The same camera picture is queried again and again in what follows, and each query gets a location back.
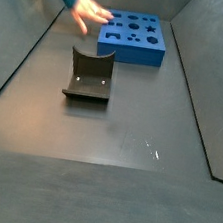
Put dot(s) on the black curved holder bracket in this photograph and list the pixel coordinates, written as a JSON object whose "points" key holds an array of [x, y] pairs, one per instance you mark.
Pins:
{"points": [[92, 70]]}

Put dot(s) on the blue shape sorter block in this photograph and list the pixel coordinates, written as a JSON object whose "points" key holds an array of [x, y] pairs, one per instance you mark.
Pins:
{"points": [[134, 38]]}

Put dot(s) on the bare human hand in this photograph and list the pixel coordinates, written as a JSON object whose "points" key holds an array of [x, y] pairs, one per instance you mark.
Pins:
{"points": [[89, 10]]}

